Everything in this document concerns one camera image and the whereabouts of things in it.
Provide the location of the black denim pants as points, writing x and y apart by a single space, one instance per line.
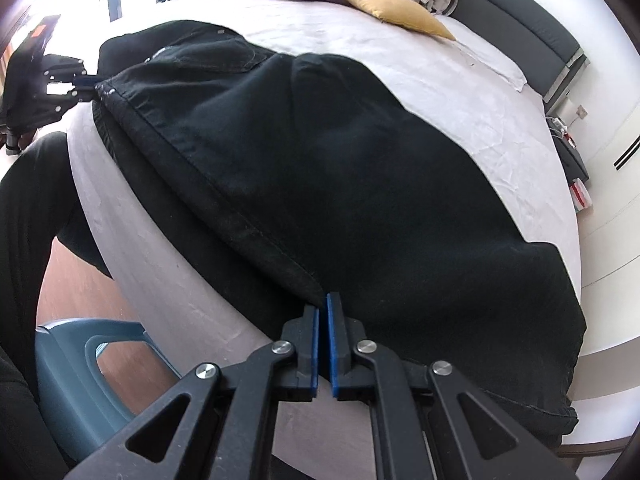
283 178

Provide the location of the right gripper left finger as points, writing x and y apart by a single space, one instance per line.
299 381

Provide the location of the white wardrobe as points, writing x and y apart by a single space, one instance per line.
603 110

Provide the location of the red white bag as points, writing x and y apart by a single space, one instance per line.
580 195

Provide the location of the teal plastic chair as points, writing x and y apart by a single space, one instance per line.
80 408

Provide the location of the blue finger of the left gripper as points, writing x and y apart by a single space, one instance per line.
86 87

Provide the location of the dark grey headboard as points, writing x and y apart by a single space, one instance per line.
546 52

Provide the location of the dark bedside table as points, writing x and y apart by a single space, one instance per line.
566 148

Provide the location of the yellow pillow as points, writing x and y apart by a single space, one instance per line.
406 14

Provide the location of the white bed sheet mattress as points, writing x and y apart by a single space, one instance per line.
502 130

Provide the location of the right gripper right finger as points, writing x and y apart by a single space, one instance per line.
349 378

